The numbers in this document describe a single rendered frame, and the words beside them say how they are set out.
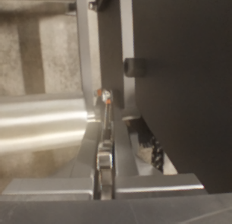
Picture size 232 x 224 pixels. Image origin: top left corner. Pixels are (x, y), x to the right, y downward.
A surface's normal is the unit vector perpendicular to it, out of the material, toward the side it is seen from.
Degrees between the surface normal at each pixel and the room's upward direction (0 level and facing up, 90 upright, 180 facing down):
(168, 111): 90
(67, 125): 3
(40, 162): 0
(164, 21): 90
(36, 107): 36
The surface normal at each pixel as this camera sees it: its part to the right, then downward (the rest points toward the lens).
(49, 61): 0.29, 0.14
